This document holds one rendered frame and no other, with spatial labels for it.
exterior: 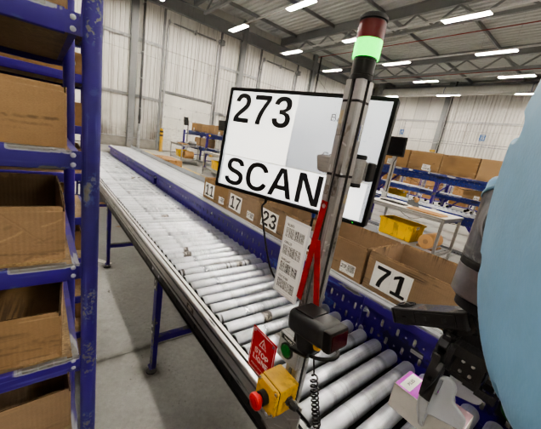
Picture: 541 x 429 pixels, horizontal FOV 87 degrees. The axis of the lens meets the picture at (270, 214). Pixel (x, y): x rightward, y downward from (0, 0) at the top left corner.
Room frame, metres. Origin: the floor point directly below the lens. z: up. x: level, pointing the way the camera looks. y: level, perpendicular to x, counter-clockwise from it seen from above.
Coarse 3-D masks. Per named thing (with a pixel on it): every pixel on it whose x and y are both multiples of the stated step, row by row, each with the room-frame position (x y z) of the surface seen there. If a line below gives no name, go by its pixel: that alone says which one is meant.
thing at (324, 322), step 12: (300, 312) 0.53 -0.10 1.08; (312, 312) 0.52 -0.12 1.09; (324, 312) 0.53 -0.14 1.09; (288, 324) 0.54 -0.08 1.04; (300, 324) 0.51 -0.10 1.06; (312, 324) 0.49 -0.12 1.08; (324, 324) 0.49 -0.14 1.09; (336, 324) 0.50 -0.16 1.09; (300, 336) 0.53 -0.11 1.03; (312, 336) 0.49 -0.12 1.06; (324, 336) 0.47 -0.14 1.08; (336, 336) 0.47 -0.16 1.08; (300, 348) 0.52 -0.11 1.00; (312, 348) 0.51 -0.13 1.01; (324, 348) 0.46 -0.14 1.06; (336, 348) 0.47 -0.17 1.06
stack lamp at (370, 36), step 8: (360, 24) 0.60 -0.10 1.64; (368, 24) 0.58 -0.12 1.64; (376, 24) 0.58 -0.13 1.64; (384, 24) 0.59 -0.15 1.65; (360, 32) 0.59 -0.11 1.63; (368, 32) 0.58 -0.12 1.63; (376, 32) 0.58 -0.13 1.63; (384, 32) 0.59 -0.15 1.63; (360, 40) 0.59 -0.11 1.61; (368, 40) 0.58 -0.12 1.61; (376, 40) 0.58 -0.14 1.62; (360, 48) 0.59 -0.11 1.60; (368, 48) 0.58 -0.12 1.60; (376, 48) 0.58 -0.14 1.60; (352, 56) 0.60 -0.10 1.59; (376, 56) 0.58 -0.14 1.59
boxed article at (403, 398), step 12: (408, 372) 0.43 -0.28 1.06; (396, 384) 0.40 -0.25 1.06; (408, 384) 0.40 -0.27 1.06; (420, 384) 0.41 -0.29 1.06; (396, 396) 0.39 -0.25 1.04; (408, 396) 0.38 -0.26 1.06; (396, 408) 0.39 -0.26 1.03; (408, 408) 0.38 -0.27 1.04; (408, 420) 0.37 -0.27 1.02; (432, 420) 0.35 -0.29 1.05; (468, 420) 0.35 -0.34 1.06
